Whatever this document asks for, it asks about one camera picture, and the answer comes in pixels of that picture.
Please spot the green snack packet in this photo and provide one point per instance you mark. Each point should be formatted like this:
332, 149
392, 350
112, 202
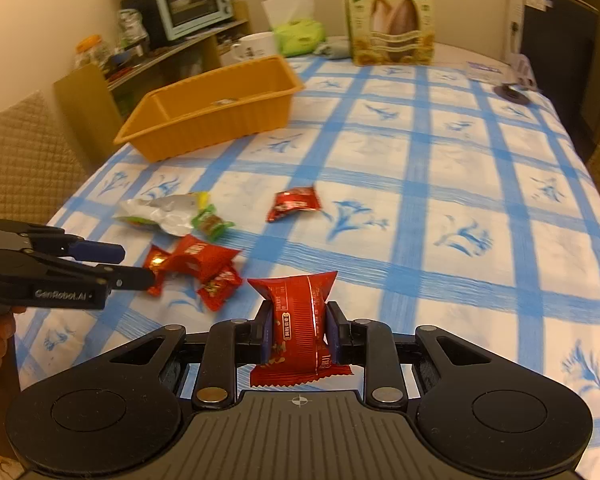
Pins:
211, 222

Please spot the green tissue pack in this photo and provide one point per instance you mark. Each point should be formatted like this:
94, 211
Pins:
300, 35

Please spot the grey cloth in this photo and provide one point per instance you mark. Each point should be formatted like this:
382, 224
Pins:
335, 50

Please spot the light blue toaster oven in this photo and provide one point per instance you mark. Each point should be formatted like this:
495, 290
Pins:
190, 5

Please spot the large red snack packet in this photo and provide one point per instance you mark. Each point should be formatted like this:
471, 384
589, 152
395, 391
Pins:
200, 255

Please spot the white mug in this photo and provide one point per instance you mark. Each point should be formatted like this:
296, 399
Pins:
255, 47

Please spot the jar with orange lid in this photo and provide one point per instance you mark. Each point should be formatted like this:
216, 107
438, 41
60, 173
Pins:
92, 52

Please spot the sunflower seed bag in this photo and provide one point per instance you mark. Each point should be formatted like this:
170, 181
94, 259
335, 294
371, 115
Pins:
392, 15

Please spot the black panel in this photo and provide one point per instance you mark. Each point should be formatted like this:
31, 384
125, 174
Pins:
560, 60

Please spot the wooden shelf unit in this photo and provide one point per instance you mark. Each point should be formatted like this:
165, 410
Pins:
85, 95

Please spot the clear plastic packet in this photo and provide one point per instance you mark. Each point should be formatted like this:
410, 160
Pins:
482, 70

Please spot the white silver snack packet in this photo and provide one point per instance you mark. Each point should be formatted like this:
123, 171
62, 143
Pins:
165, 210

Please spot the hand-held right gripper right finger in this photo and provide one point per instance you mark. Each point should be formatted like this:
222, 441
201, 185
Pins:
331, 332

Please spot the small red snack packet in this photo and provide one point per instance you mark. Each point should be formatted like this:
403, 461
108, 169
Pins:
220, 287

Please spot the red snack packet yellow label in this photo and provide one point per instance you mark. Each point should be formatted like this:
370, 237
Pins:
297, 310

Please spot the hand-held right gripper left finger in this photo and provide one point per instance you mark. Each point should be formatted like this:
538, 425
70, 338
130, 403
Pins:
269, 332

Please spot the red and gold snack packet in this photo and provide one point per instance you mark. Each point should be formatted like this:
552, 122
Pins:
157, 265

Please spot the dark round disc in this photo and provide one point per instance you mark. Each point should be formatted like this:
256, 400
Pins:
512, 94

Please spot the orange plastic basket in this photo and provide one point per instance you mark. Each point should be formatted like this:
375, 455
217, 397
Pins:
205, 125

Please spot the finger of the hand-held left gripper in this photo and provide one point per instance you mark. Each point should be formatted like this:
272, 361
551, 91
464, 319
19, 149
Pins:
100, 251
130, 277

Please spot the blue checked tablecloth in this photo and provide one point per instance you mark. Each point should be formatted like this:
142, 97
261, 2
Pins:
430, 210

